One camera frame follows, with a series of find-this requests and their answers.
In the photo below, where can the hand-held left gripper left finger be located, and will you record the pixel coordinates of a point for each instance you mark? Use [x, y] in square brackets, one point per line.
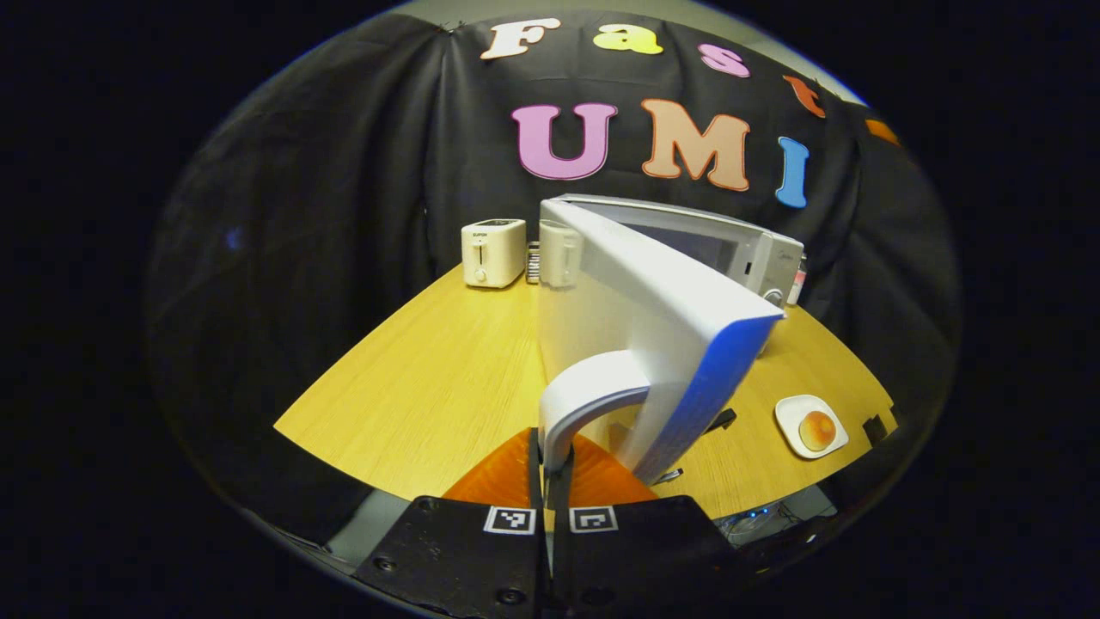
[536, 481]

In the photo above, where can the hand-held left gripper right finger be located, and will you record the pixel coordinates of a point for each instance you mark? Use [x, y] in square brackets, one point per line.
[560, 494]

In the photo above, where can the white microwave oven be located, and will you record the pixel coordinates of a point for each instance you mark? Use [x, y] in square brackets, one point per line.
[636, 301]

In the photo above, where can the round bread bun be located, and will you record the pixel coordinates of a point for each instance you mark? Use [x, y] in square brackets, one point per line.
[817, 430]

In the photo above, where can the white toaster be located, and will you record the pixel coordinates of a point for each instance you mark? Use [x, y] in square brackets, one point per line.
[491, 254]

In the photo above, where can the white square plate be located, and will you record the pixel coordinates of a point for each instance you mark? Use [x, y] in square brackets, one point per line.
[791, 417]

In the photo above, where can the clear bottle pink label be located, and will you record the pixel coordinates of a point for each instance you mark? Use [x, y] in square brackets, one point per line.
[798, 285]

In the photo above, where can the black table clamp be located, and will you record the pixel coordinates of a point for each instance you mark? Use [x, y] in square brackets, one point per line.
[874, 428]

